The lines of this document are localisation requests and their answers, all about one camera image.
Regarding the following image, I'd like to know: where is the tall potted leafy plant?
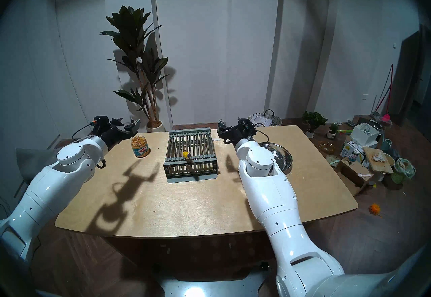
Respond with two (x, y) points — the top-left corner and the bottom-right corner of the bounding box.
(100, 6), (170, 133)

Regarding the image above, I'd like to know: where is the open white box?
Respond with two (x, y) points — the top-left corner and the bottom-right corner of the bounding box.
(350, 123), (383, 147)

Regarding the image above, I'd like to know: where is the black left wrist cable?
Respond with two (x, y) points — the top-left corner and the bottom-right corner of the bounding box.
(71, 123), (99, 143)

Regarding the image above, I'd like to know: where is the brown cardboard box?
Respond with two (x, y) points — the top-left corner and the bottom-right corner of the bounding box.
(335, 157), (373, 196)

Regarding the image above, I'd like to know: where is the stainless steel bowl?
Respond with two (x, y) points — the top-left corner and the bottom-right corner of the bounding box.
(258, 142), (293, 174)

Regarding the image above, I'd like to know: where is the rolled grey mat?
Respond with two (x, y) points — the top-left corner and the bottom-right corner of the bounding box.
(16, 128), (101, 184)

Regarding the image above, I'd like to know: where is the wooden board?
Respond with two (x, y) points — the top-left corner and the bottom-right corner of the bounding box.
(363, 147), (394, 174)

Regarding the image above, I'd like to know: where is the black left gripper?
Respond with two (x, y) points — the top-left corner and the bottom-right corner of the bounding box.
(100, 117), (140, 149)

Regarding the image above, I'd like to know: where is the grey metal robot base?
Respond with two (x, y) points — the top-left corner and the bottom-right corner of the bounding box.
(155, 261), (278, 297)

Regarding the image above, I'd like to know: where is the yellow handled table knife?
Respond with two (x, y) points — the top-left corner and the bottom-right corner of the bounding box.
(175, 150), (196, 164)

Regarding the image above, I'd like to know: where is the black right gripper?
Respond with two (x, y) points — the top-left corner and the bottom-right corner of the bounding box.
(218, 119), (257, 146)

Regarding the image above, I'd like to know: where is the grey metal dish rack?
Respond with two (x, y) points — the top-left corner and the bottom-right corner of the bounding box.
(163, 127), (219, 184)

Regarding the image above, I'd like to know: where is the wicker basket with handles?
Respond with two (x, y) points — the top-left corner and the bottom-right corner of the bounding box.
(247, 110), (283, 128)

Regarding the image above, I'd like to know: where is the dark door panel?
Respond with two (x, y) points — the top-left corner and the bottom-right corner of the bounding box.
(396, 24), (431, 122)

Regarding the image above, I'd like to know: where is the printed white carton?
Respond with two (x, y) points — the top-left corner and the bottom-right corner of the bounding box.
(340, 141), (369, 163)

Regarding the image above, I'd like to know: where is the bushy small potted plant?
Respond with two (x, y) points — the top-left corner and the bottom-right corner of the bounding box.
(302, 110), (328, 138)

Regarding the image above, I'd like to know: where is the red handled pink broom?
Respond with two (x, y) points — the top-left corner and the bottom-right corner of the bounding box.
(370, 64), (394, 123)

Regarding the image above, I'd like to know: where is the open peanut butter jar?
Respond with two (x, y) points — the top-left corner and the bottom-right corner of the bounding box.
(131, 135), (151, 159)

